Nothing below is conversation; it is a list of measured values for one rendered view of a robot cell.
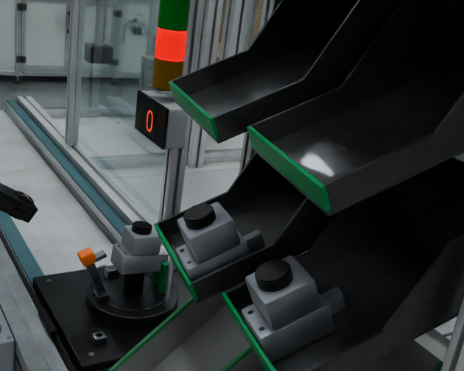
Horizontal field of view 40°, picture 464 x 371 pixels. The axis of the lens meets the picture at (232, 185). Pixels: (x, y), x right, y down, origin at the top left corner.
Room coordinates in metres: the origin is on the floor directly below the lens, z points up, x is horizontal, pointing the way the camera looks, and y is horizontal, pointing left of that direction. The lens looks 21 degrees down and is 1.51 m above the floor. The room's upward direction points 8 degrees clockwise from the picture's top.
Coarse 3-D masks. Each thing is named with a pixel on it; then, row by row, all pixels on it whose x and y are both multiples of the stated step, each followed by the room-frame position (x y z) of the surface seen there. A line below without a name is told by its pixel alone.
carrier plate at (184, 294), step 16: (64, 272) 0.90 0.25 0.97; (80, 272) 0.90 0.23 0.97; (176, 272) 0.95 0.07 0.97; (48, 288) 0.85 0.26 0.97; (64, 288) 0.85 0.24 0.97; (80, 288) 0.86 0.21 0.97; (176, 288) 0.90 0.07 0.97; (48, 304) 0.80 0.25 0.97; (64, 304) 0.81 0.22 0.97; (80, 304) 0.81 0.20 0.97; (64, 320) 0.77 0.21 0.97; (80, 320) 0.77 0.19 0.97; (96, 320) 0.78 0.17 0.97; (64, 336) 0.73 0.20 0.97; (80, 336) 0.74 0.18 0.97; (112, 336) 0.75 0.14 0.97; (128, 336) 0.75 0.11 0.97; (144, 336) 0.76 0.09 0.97; (80, 352) 0.70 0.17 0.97; (96, 352) 0.71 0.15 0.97; (112, 352) 0.71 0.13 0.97; (80, 368) 0.68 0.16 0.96; (96, 368) 0.68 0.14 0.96
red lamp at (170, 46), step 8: (160, 32) 1.04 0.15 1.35; (168, 32) 1.04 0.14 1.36; (176, 32) 1.04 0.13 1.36; (184, 32) 1.05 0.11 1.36; (160, 40) 1.04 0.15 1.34; (168, 40) 1.04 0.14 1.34; (176, 40) 1.04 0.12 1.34; (184, 40) 1.05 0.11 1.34; (160, 48) 1.04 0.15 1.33; (168, 48) 1.04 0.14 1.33; (176, 48) 1.04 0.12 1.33; (184, 48) 1.06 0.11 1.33; (160, 56) 1.04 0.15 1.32; (168, 56) 1.04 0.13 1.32; (176, 56) 1.04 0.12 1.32; (184, 56) 1.06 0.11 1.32
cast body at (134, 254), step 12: (132, 228) 0.83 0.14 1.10; (144, 228) 0.83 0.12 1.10; (132, 240) 0.82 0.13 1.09; (144, 240) 0.82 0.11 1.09; (156, 240) 0.83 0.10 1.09; (120, 252) 0.82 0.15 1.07; (132, 252) 0.81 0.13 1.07; (144, 252) 0.82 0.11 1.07; (156, 252) 0.83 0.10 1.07; (120, 264) 0.81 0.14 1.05; (132, 264) 0.81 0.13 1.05; (144, 264) 0.82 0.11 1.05; (156, 264) 0.83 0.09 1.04
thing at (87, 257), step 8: (88, 248) 0.80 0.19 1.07; (80, 256) 0.79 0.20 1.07; (88, 256) 0.79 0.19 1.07; (96, 256) 0.80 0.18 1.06; (104, 256) 0.80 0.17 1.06; (88, 264) 0.79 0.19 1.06; (88, 272) 0.80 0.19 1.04; (96, 272) 0.80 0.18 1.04; (96, 280) 0.80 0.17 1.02; (96, 288) 0.80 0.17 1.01; (104, 288) 0.81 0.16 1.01
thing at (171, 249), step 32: (256, 160) 0.67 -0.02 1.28; (256, 192) 0.67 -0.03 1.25; (288, 192) 0.67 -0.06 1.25; (160, 224) 0.63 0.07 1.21; (256, 224) 0.62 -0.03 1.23; (288, 224) 0.55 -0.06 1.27; (320, 224) 0.56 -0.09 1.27; (256, 256) 0.54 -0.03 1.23; (192, 288) 0.51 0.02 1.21; (224, 288) 0.53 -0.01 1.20
